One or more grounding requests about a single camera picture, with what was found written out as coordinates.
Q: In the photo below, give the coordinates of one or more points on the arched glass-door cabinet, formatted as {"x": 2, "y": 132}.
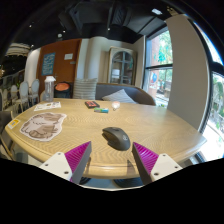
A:
{"x": 121, "y": 66}

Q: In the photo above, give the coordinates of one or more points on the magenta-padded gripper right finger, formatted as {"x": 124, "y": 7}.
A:
{"x": 161, "y": 166}

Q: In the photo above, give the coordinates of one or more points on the blue wall poster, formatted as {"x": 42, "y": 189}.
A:
{"x": 48, "y": 64}

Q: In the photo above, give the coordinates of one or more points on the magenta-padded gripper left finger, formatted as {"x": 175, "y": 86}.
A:
{"x": 59, "y": 164}

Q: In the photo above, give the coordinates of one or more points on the black computer mouse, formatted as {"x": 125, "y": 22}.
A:
{"x": 117, "y": 138}

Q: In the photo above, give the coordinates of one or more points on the dark grey tufted armchair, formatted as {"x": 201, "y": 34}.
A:
{"x": 4, "y": 120}

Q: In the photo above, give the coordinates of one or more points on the black and red flat box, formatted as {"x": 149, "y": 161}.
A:
{"x": 92, "y": 104}

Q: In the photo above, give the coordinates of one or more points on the small white pink object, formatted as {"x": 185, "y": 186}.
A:
{"x": 116, "y": 105}

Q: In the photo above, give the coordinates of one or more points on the striped upright cushion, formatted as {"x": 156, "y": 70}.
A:
{"x": 85, "y": 88}

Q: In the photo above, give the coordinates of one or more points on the grey striped flat cushion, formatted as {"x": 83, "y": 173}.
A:
{"x": 119, "y": 96}

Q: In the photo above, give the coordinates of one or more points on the group of white dining chairs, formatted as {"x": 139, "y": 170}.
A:
{"x": 24, "y": 93}

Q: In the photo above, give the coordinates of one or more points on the small white wall sign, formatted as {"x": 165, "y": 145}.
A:
{"x": 68, "y": 56}

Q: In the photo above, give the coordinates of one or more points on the cat-shaped mouse pad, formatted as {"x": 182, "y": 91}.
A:
{"x": 41, "y": 126}

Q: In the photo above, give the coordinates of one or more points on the black bag with orange patch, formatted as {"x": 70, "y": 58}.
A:
{"x": 62, "y": 90}

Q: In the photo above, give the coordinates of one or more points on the grey curved sofa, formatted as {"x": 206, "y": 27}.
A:
{"x": 141, "y": 96}

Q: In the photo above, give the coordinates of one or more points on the small green packet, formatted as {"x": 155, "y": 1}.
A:
{"x": 101, "y": 110}

